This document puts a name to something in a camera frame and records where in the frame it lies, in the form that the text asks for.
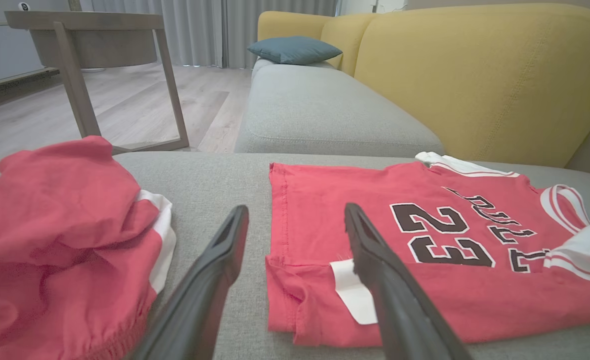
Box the large grey sofa ottoman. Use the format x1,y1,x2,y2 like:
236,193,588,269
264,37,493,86
0,151,590,360

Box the large yellow sofa back cushion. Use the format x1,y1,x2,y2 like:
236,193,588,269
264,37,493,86
354,4,590,168

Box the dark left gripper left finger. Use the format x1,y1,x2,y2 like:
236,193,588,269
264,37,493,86
130,204,250,360

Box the dark wooden side table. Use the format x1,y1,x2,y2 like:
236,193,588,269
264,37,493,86
4,11,190,155

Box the grey pleated curtains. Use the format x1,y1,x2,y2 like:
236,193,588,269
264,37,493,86
70,0,338,69

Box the red number 23 jersey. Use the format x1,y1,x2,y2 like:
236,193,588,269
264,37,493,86
265,151,590,347

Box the teal blue throw pillow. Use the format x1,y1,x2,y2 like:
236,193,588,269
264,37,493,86
247,35,343,66

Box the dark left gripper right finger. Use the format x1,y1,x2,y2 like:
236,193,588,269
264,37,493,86
344,202,473,360

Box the grey sofa seat cushion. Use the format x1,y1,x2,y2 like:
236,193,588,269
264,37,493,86
233,57,446,158

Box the red shorts with white stripe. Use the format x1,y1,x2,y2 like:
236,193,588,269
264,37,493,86
0,136,177,360

